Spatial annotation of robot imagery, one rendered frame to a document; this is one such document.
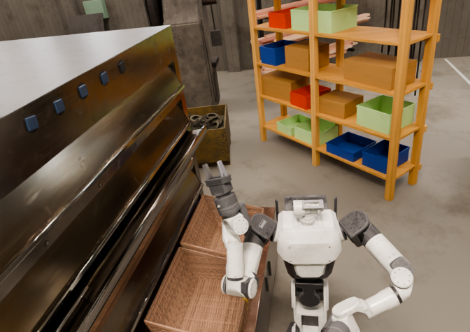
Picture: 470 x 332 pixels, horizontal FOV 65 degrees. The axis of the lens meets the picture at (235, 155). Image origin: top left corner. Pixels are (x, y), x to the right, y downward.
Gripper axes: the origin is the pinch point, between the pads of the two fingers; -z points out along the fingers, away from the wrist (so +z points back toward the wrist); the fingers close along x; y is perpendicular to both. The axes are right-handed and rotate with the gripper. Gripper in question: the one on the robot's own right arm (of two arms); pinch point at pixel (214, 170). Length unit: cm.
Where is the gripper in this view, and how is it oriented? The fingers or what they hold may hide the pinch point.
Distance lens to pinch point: 142.7
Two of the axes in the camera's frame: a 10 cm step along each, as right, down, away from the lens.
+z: 3.4, 9.3, 1.4
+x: 7.1, -1.6, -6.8
